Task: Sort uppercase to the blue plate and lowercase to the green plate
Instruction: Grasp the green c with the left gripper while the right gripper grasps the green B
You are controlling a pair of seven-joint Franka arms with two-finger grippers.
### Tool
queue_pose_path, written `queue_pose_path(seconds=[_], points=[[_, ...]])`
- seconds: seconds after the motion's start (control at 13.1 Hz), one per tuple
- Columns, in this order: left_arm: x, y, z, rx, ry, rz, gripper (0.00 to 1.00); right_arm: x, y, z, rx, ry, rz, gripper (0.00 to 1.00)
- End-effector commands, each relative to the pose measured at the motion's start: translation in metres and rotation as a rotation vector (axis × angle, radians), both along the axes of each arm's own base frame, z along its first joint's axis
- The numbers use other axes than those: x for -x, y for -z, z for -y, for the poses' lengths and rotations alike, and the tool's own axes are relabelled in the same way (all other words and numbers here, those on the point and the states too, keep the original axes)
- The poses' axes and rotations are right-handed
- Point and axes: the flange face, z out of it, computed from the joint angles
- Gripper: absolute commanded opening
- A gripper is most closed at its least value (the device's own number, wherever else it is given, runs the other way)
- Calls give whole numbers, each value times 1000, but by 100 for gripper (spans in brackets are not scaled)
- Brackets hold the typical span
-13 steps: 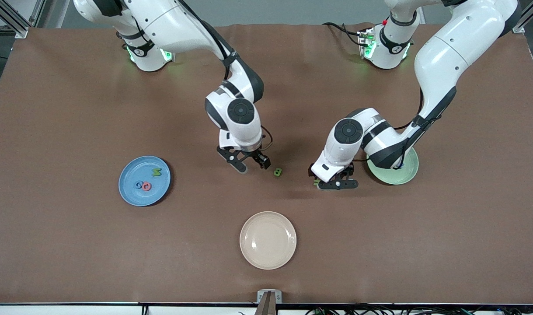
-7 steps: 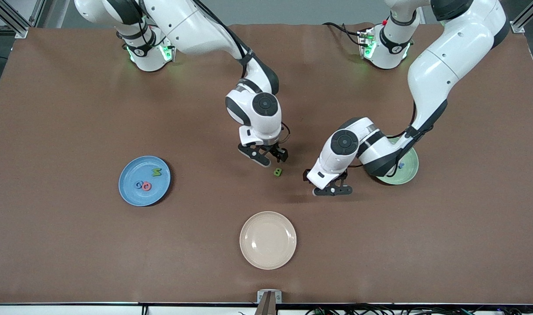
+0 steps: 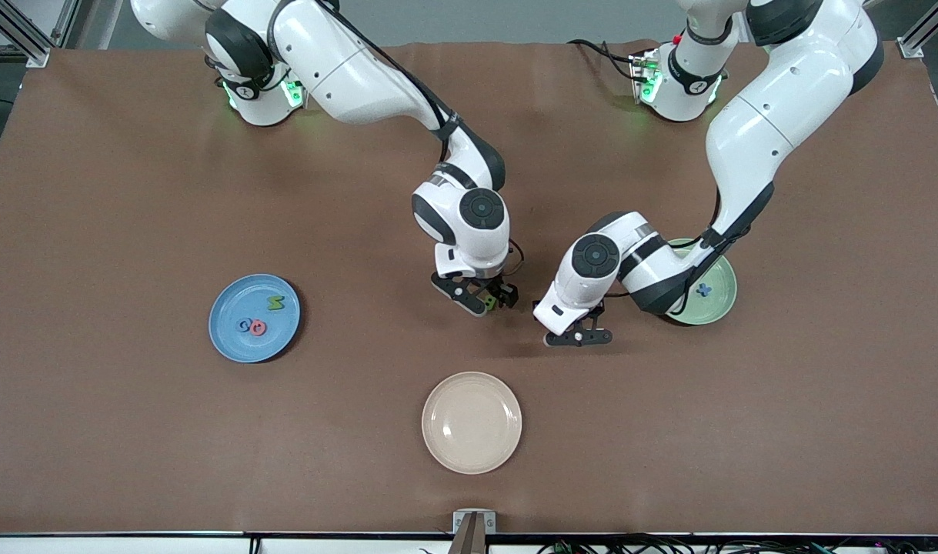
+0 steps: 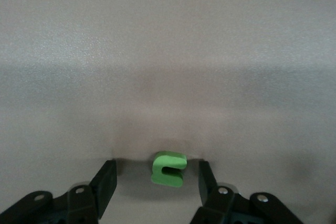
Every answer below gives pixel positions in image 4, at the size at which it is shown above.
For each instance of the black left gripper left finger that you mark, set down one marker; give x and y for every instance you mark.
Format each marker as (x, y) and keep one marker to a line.
(84, 203)

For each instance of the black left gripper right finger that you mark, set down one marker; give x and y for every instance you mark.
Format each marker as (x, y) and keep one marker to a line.
(223, 205)

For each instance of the green letter u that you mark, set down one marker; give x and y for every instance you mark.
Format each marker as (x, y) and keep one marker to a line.
(157, 171)

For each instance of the brown table cover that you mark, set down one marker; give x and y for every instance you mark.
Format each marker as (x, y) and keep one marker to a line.
(168, 51)

